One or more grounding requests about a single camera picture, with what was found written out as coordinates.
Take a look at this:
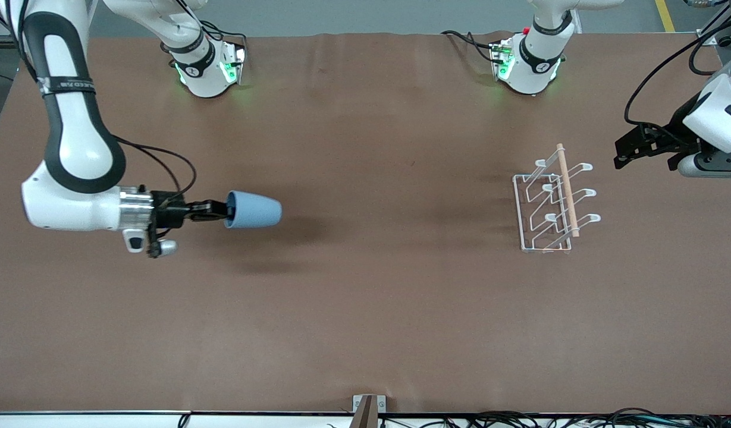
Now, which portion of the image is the blue plastic cup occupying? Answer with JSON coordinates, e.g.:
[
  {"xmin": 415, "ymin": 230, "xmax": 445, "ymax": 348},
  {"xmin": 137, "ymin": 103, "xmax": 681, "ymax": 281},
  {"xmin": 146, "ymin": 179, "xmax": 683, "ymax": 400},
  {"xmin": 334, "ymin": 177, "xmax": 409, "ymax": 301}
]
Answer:
[{"xmin": 224, "ymin": 190, "xmax": 283, "ymax": 229}]

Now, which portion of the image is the brown table cover sheet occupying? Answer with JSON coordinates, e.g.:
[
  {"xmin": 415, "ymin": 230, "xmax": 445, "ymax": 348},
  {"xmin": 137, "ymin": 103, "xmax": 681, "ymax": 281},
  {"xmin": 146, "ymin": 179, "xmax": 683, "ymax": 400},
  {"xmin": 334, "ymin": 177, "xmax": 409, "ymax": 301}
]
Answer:
[{"xmin": 0, "ymin": 31, "xmax": 731, "ymax": 415}]

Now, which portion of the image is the white wire cup holder rack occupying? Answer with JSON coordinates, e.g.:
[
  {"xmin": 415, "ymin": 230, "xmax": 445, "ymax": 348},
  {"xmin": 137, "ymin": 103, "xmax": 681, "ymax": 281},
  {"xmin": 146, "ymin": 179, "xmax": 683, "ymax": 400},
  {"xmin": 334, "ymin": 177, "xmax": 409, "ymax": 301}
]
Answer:
[{"xmin": 513, "ymin": 143, "xmax": 602, "ymax": 254}]

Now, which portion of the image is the black right arm base cable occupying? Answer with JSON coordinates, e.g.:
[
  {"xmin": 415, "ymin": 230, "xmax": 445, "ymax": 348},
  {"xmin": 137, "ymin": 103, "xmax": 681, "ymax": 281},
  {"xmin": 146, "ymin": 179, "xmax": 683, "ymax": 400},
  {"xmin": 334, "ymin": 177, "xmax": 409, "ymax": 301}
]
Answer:
[{"xmin": 174, "ymin": 0, "xmax": 248, "ymax": 52}]

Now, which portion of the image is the black arm base cable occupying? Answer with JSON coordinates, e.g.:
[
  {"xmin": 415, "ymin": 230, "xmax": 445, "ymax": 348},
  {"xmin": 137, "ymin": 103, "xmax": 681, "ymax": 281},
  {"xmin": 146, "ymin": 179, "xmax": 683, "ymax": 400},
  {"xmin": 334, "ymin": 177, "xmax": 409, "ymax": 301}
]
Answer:
[
  {"xmin": 174, "ymin": 0, "xmax": 248, "ymax": 52},
  {"xmin": 441, "ymin": 30, "xmax": 498, "ymax": 64}
]

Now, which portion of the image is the black left arm base cable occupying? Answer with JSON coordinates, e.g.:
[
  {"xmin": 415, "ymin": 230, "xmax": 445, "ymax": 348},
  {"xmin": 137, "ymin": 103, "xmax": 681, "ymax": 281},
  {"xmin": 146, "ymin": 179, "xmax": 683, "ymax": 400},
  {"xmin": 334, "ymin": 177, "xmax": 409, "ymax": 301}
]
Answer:
[{"xmin": 441, "ymin": 30, "xmax": 498, "ymax": 64}]

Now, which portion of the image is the grey metal camera mount bracket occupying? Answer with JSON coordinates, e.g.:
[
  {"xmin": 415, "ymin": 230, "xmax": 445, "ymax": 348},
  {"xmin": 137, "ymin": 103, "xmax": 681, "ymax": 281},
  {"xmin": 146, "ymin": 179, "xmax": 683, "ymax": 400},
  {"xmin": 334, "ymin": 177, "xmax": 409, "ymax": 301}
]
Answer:
[{"xmin": 352, "ymin": 395, "xmax": 387, "ymax": 428}]

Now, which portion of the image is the black cable bundle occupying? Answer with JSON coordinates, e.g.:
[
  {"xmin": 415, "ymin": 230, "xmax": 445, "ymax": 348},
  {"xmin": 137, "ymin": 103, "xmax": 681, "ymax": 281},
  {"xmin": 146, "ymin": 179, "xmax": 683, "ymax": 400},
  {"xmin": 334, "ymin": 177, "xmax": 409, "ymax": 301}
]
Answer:
[{"xmin": 380, "ymin": 407, "xmax": 731, "ymax": 428}]

